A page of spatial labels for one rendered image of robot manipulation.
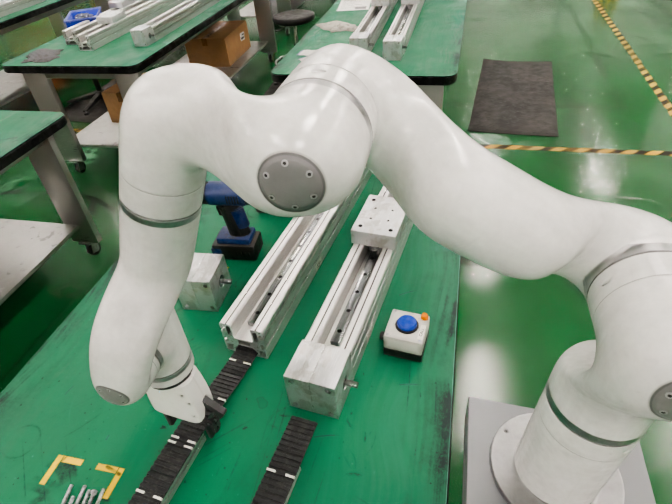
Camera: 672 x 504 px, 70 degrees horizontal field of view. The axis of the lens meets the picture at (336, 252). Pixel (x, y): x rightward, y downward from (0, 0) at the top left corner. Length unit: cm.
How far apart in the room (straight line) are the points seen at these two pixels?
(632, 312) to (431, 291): 70
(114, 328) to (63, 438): 49
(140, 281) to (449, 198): 38
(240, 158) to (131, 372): 37
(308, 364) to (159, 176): 51
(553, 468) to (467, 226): 41
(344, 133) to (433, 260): 91
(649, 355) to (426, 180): 24
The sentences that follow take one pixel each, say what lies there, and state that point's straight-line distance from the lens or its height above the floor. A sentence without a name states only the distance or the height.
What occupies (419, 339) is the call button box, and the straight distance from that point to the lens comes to 99.
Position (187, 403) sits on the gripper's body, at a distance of 85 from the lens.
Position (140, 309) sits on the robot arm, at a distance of 64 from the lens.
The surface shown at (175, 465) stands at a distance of 94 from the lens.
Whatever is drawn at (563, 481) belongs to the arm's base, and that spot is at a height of 93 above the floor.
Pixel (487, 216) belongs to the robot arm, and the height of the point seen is 134.
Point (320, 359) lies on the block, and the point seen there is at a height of 87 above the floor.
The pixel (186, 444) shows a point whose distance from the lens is 96.
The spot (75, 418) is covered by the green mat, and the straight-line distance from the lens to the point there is 113.
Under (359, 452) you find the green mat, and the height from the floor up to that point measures 78.
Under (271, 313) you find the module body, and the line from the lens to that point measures 103.
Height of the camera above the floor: 160
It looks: 39 degrees down
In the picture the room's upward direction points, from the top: 5 degrees counter-clockwise
